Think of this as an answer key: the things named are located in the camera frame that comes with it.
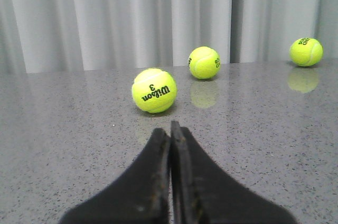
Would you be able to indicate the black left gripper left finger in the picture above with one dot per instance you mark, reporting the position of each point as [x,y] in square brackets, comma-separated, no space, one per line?
[139,195]

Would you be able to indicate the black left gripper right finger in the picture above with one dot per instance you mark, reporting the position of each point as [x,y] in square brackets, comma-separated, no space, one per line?
[204,193]

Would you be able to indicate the far left tennis ball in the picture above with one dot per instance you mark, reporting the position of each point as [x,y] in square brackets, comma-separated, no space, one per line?
[154,90]

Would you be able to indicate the Roland Garros tennis ball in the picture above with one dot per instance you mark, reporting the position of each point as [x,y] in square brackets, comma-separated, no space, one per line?
[204,62]

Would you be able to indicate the center back tennis ball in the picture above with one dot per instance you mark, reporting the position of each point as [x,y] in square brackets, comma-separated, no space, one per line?
[306,52]

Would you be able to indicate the grey curtain backdrop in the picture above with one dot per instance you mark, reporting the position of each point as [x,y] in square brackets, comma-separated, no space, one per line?
[75,35]

